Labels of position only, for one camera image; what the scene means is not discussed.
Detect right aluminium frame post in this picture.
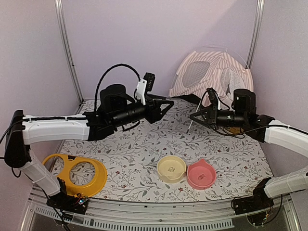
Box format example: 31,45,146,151
246,0,265,68

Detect aluminium frame post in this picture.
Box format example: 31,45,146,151
246,0,265,68
54,0,84,103

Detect pink striped pet tent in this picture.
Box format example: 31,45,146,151
168,51,254,106

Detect left aluminium frame post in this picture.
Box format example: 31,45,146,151
54,0,84,103

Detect yellow bamboo mat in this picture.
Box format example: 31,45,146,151
225,127,243,134

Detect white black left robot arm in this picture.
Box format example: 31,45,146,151
2,82,174,209

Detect aluminium front rail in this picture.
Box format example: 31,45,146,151
20,186,300,231

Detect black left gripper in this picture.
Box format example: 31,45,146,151
112,94,175,128

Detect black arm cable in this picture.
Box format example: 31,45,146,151
200,90,308,139
94,64,141,113

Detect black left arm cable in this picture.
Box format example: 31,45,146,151
94,64,141,113

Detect yellow double bowl holder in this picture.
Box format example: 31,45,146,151
43,154,107,197

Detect white tent pole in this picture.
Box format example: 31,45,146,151
169,46,251,134

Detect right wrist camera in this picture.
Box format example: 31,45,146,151
206,88,220,110

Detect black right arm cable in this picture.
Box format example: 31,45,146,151
200,90,308,139

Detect pink pet bowl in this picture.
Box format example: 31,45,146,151
187,158,217,190

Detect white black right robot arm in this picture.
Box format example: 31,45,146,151
190,88,308,210

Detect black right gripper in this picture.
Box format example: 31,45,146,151
190,105,247,130

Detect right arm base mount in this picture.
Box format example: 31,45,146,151
231,178,274,215

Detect cream pet bowl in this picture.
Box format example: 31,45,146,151
156,155,186,184

